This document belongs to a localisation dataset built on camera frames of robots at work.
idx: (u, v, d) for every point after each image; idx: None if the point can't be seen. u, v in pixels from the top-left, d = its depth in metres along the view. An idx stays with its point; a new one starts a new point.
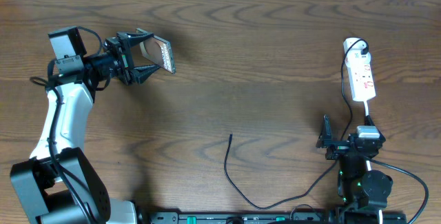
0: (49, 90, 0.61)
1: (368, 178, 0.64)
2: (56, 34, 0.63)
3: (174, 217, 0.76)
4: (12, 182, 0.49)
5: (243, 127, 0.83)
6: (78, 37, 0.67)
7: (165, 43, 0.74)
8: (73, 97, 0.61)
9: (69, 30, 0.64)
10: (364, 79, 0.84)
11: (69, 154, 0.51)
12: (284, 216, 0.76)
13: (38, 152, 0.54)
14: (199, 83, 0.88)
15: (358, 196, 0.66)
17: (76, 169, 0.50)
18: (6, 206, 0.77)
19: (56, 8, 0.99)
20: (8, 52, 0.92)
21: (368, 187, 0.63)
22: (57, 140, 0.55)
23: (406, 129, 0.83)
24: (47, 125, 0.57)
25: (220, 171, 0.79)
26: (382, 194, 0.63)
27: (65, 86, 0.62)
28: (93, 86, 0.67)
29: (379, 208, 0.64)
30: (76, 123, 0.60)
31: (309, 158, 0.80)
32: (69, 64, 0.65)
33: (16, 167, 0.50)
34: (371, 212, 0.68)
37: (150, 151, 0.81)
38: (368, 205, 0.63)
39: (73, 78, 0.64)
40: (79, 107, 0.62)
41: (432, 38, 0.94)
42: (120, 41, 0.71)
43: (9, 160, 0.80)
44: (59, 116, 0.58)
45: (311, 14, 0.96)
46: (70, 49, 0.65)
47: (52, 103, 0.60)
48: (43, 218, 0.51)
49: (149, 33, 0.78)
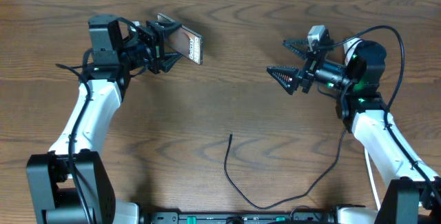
0: (81, 84, 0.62)
1: (362, 47, 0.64)
2: (96, 27, 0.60)
3: (174, 217, 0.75)
4: (27, 172, 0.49)
5: (243, 127, 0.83)
6: (118, 29, 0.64)
7: (196, 37, 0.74)
8: (103, 95, 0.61)
9: (109, 23, 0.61)
10: None
11: (86, 156, 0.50)
12: (284, 216, 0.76)
13: (57, 147, 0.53)
14: (199, 83, 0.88)
15: (357, 73, 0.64)
17: (89, 175, 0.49)
18: (5, 206, 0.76)
19: (56, 8, 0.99)
20: (8, 52, 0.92)
21: (364, 52, 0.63)
22: (78, 138, 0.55)
23: (405, 129, 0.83)
24: (72, 120, 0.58)
25: (220, 171, 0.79)
26: (379, 56, 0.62)
27: (96, 82, 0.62)
28: (124, 85, 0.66)
29: (379, 74, 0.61)
30: (100, 124, 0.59)
31: (310, 159, 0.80)
32: (104, 58, 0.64)
33: (34, 158, 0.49)
34: (371, 87, 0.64)
37: (150, 152, 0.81)
38: (368, 71, 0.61)
39: (107, 73, 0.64)
40: (106, 107, 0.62)
41: (432, 38, 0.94)
42: (156, 32, 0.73)
43: (8, 160, 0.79)
44: (85, 113, 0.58)
45: (312, 14, 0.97)
46: (109, 43, 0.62)
47: (82, 97, 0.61)
48: (49, 213, 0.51)
49: (177, 23, 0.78)
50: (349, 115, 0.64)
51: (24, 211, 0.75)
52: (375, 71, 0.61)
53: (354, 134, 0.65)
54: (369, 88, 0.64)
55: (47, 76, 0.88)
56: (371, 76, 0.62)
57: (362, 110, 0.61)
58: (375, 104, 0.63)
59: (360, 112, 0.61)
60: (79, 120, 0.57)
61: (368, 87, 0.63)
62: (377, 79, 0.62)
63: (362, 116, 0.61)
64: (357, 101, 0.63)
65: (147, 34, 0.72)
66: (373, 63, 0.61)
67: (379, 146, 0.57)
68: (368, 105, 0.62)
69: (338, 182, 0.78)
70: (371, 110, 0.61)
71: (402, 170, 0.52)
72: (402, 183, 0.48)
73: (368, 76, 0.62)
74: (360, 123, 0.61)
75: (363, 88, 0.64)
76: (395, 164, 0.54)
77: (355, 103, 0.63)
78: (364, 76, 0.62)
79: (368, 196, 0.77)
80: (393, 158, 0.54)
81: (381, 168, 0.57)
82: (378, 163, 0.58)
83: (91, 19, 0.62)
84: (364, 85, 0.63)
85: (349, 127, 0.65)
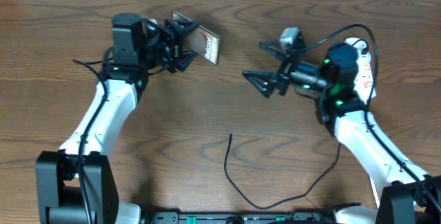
0: (99, 83, 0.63)
1: (334, 49, 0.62)
2: (120, 27, 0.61)
3: (174, 217, 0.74)
4: (36, 169, 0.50)
5: (243, 127, 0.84)
6: (140, 31, 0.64)
7: (214, 37, 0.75)
8: (119, 96, 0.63)
9: (133, 25, 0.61)
10: (364, 79, 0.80)
11: (94, 159, 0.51)
12: (284, 216, 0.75)
13: (68, 145, 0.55)
14: (199, 83, 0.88)
15: (331, 77, 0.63)
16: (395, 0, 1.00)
17: (96, 178, 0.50)
18: (4, 206, 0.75)
19: (56, 8, 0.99)
20: (7, 52, 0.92)
21: (335, 56, 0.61)
22: (89, 139, 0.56)
23: (406, 129, 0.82)
24: (87, 118, 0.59)
25: (220, 171, 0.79)
26: (351, 58, 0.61)
27: (114, 83, 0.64)
28: (142, 87, 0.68)
29: (353, 76, 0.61)
30: (112, 125, 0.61)
31: (310, 158, 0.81)
32: (124, 58, 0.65)
33: (44, 156, 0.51)
34: (348, 89, 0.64)
37: (150, 152, 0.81)
38: (342, 76, 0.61)
39: (125, 74, 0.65)
40: (120, 109, 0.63)
41: (431, 38, 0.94)
42: (176, 32, 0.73)
43: (8, 160, 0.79)
44: (100, 113, 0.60)
45: (311, 14, 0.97)
46: (130, 45, 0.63)
47: (98, 96, 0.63)
48: (52, 210, 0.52)
49: (195, 23, 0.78)
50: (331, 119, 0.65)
51: (23, 211, 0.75)
52: (349, 74, 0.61)
53: (338, 139, 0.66)
54: (346, 89, 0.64)
55: (48, 76, 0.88)
56: (347, 80, 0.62)
57: (342, 114, 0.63)
58: (353, 105, 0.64)
59: (340, 116, 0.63)
60: (93, 120, 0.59)
61: (345, 89, 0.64)
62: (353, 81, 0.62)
63: (342, 120, 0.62)
64: (335, 105, 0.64)
65: (167, 34, 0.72)
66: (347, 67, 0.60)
67: (365, 150, 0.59)
68: (348, 107, 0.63)
69: (338, 182, 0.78)
70: (351, 112, 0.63)
71: (391, 173, 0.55)
72: (394, 188, 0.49)
73: (344, 80, 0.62)
74: (342, 127, 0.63)
75: (340, 91, 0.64)
76: (384, 168, 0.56)
77: (334, 107, 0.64)
78: (340, 80, 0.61)
79: (368, 196, 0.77)
80: (381, 162, 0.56)
81: (371, 171, 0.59)
82: (368, 166, 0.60)
83: (115, 18, 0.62)
84: (340, 88, 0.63)
85: (331, 131, 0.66)
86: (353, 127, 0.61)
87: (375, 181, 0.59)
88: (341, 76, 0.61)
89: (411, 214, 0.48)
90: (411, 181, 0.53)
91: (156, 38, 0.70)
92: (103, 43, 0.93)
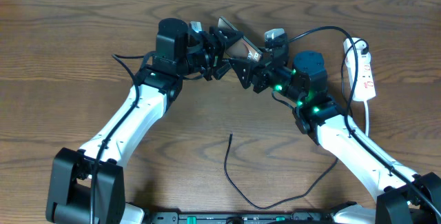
0: (133, 87, 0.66)
1: (299, 58, 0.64)
2: (165, 36, 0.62)
3: (174, 217, 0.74)
4: (54, 164, 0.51)
5: (244, 127, 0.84)
6: (184, 41, 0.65)
7: (256, 52, 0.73)
8: (149, 105, 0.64)
9: (178, 35, 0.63)
10: (364, 79, 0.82)
11: (110, 169, 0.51)
12: (284, 216, 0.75)
13: (89, 147, 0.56)
14: (200, 83, 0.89)
15: (302, 86, 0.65)
16: (395, 0, 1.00)
17: (107, 187, 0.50)
18: (4, 205, 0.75)
19: (56, 8, 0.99)
20: (8, 52, 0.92)
21: (300, 65, 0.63)
22: (109, 146, 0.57)
23: (406, 129, 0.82)
24: (113, 123, 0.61)
25: (220, 171, 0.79)
26: (315, 65, 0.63)
27: (146, 89, 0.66)
28: (173, 97, 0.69)
29: (322, 83, 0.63)
30: (136, 134, 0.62)
31: (309, 158, 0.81)
32: (162, 65, 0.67)
33: (63, 152, 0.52)
34: (320, 96, 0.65)
37: (150, 151, 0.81)
38: (312, 83, 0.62)
39: (160, 83, 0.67)
40: (147, 118, 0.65)
41: (431, 38, 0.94)
42: (219, 42, 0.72)
43: (8, 160, 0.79)
44: (127, 119, 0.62)
45: (312, 14, 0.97)
46: (171, 54, 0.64)
47: (130, 100, 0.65)
48: (59, 206, 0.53)
49: (239, 32, 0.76)
50: (311, 127, 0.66)
51: (23, 211, 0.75)
52: (320, 81, 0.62)
53: (323, 146, 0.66)
54: (320, 95, 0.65)
55: (48, 77, 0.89)
56: (318, 86, 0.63)
57: (322, 121, 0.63)
58: (329, 109, 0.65)
59: (320, 124, 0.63)
60: (118, 127, 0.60)
61: (318, 95, 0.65)
62: (323, 87, 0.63)
63: (324, 128, 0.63)
64: (311, 112, 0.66)
65: (211, 43, 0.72)
66: (315, 74, 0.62)
67: (353, 156, 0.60)
68: (324, 112, 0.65)
69: (338, 182, 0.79)
70: (330, 118, 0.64)
71: (381, 179, 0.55)
72: (388, 194, 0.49)
73: (314, 87, 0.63)
74: (325, 135, 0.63)
75: (313, 98, 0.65)
76: (373, 174, 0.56)
77: (313, 114, 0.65)
78: (311, 87, 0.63)
79: (368, 196, 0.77)
80: (370, 168, 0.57)
81: (362, 177, 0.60)
82: (357, 172, 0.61)
83: (162, 25, 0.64)
84: (313, 95, 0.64)
85: (314, 139, 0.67)
86: (336, 134, 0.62)
87: (368, 188, 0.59)
88: (311, 84, 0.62)
89: (406, 218, 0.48)
90: (403, 185, 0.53)
91: (198, 48, 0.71)
92: (103, 43, 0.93)
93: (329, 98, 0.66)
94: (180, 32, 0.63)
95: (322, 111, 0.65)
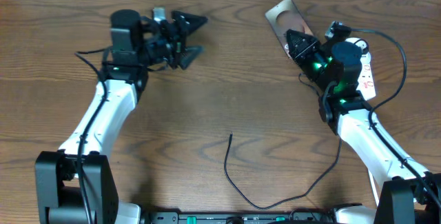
0: (99, 83, 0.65)
1: (338, 47, 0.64)
2: (118, 28, 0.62)
3: (174, 217, 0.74)
4: (35, 169, 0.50)
5: (244, 127, 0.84)
6: (138, 30, 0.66)
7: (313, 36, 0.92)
8: (119, 96, 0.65)
9: (131, 26, 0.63)
10: (364, 79, 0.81)
11: (94, 160, 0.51)
12: (284, 216, 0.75)
13: (68, 145, 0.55)
14: (199, 83, 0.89)
15: (335, 75, 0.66)
16: (395, 0, 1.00)
17: (95, 178, 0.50)
18: (5, 207, 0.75)
19: (56, 8, 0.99)
20: (8, 52, 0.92)
21: (337, 54, 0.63)
22: (89, 140, 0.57)
23: (406, 129, 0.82)
24: (86, 119, 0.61)
25: (220, 171, 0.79)
26: (354, 57, 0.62)
27: (114, 82, 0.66)
28: (142, 87, 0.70)
29: (356, 75, 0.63)
30: (111, 125, 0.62)
31: (310, 159, 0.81)
32: (122, 56, 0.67)
33: (43, 156, 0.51)
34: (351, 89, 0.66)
37: (151, 152, 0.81)
38: (346, 74, 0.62)
39: (126, 75, 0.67)
40: (119, 109, 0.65)
41: (431, 38, 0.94)
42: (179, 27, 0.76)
43: (7, 160, 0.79)
44: (100, 113, 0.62)
45: (312, 14, 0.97)
46: (129, 45, 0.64)
47: (98, 96, 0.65)
48: (52, 210, 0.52)
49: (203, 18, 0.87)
50: (333, 118, 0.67)
51: (23, 211, 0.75)
52: (353, 74, 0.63)
53: (342, 136, 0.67)
54: (349, 87, 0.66)
55: (48, 76, 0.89)
56: (351, 78, 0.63)
57: (346, 112, 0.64)
58: (357, 103, 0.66)
59: (343, 114, 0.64)
60: (92, 121, 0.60)
61: (347, 87, 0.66)
62: (355, 79, 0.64)
63: (346, 117, 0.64)
64: (339, 103, 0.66)
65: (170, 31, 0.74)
66: (353, 67, 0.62)
67: (368, 147, 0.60)
68: (351, 105, 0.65)
69: (338, 182, 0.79)
70: (354, 111, 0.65)
71: (391, 169, 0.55)
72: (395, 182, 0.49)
73: (347, 78, 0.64)
74: (346, 125, 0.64)
75: (343, 89, 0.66)
76: (385, 163, 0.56)
77: (337, 105, 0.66)
78: (344, 79, 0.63)
79: (368, 196, 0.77)
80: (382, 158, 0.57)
81: (373, 167, 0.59)
82: (371, 163, 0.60)
83: (114, 18, 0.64)
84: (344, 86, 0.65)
85: (335, 129, 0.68)
86: (356, 125, 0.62)
87: (376, 177, 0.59)
88: (344, 74, 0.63)
89: (409, 213, 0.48)
90: (413, 178, 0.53)
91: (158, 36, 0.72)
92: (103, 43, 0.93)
93: (357, 93, 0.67)
94: (132, 23, 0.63)
95: (349, 102, 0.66)
